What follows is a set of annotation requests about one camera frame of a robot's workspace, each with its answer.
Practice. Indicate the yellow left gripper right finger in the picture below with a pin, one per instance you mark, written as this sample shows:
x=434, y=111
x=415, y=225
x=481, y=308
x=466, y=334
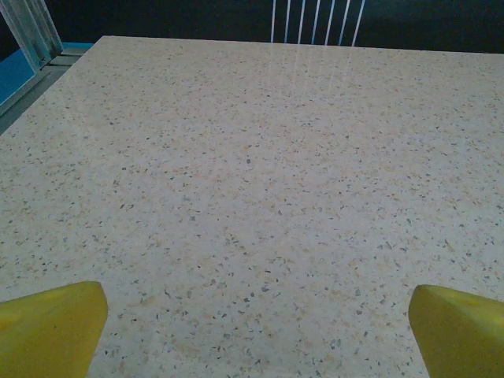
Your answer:
x=460, y=338

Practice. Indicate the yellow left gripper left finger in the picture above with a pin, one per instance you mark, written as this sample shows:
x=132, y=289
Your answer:
x=47, y=334

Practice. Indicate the aluminium table side rail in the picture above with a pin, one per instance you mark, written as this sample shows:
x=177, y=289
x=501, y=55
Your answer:
x=35, y=90

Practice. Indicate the aluminium frame post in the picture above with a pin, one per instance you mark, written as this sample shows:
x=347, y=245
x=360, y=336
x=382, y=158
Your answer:
x=31, y=23

